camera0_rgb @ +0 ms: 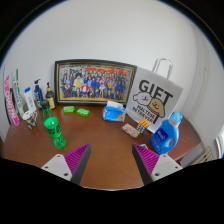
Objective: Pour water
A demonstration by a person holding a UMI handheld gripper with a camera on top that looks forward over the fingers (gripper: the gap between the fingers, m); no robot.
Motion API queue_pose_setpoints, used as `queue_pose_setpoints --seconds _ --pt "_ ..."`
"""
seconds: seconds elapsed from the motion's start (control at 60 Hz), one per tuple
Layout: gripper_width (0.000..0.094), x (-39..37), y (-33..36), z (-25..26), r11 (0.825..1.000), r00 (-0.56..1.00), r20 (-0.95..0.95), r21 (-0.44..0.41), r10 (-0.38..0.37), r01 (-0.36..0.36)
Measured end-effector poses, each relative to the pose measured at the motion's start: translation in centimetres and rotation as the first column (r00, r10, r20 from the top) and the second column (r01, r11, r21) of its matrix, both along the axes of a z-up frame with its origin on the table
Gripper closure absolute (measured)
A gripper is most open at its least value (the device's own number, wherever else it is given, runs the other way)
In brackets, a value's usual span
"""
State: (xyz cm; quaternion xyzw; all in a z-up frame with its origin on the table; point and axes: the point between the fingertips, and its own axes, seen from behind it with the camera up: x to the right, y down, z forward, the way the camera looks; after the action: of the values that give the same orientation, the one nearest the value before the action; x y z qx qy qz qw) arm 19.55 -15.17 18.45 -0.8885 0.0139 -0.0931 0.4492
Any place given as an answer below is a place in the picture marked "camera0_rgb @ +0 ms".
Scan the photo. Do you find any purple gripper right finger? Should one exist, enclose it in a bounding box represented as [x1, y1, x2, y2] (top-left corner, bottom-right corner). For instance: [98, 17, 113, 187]
[132, 144, 182, 185]

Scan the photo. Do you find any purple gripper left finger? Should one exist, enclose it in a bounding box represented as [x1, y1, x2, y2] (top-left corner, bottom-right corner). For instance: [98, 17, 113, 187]
[42, 144, 91, 185]

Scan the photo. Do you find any blue detergent bottle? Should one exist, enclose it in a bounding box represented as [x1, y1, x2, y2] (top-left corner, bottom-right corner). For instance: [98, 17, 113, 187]
[151, 111, 183, 155]

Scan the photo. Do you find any rubiks cube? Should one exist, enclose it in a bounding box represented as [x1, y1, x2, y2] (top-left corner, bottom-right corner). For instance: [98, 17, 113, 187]
[137, 120, 149, 133]

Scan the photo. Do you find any small patterned pouch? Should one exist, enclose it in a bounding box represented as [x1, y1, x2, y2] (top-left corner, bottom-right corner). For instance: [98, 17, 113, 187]
[122, 124, 140, 138]

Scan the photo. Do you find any green plastic cup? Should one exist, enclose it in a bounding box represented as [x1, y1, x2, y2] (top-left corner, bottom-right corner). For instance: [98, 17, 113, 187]
[44, 117, 66, 149]

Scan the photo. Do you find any green soap box right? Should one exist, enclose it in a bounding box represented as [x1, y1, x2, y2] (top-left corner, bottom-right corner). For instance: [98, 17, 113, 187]
[76, 108, 90, 116]

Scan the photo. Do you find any green soap box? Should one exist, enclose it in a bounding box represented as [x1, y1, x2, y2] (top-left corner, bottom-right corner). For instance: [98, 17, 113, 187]
[76, 108, 90, 116]
[63, 106, 75, 113]

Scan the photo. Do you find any green soap box left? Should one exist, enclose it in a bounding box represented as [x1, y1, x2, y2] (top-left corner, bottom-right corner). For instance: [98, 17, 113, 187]
[63, 106, 75, 113]

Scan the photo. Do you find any green glass bottle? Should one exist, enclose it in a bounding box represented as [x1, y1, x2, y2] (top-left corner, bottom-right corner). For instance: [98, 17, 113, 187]
[41, 100, 54, 123]

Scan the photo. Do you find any white patterned mug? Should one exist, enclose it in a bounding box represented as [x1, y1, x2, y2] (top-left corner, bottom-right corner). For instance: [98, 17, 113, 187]
[23, 111, 37, 129]

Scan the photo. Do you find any blue tissue pack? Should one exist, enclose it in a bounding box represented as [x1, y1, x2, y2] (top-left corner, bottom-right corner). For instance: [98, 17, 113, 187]
[103, 101, 126, 122]

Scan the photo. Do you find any white gift paper bag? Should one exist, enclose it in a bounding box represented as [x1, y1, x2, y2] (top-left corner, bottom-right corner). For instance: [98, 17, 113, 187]
[126, 58, 183, 133]

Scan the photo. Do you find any dark amber pump bottle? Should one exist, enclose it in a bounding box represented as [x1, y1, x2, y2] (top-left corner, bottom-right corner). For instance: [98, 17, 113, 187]
[45, 84, 55, 109]

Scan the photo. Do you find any blue pump bottle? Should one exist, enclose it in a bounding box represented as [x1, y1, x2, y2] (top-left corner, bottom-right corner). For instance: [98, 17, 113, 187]
[34, 79, 43, 110]

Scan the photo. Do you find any green white toothpaste box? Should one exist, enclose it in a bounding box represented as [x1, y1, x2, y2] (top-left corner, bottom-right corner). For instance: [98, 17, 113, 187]
[12, 69, 25, 118]

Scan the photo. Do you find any white tube bottle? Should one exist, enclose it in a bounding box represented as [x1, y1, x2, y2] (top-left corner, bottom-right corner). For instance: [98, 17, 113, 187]
[24, 88, 36, 112]

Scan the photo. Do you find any framed group picture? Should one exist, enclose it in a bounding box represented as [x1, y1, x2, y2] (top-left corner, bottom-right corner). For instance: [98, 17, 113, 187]
[54, 59, 137, 105]

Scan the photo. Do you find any pink lettered package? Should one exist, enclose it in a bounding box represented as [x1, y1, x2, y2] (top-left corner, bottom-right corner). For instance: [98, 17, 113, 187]
[4, 76, 20, 126]

